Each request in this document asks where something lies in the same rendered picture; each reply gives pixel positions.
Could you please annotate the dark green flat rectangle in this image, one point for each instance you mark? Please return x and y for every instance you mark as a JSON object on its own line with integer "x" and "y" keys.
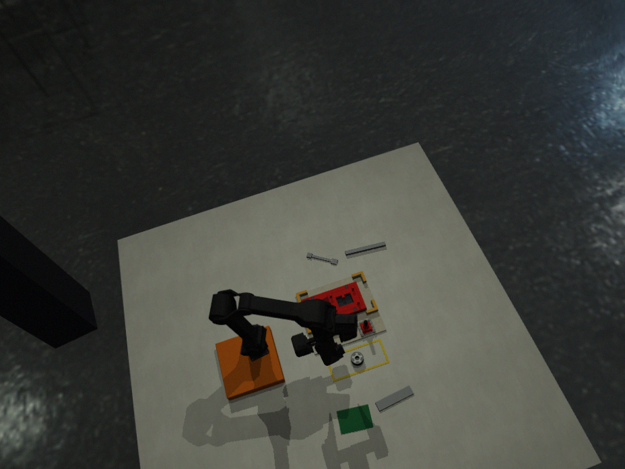
{"x": 354, "y": 419}

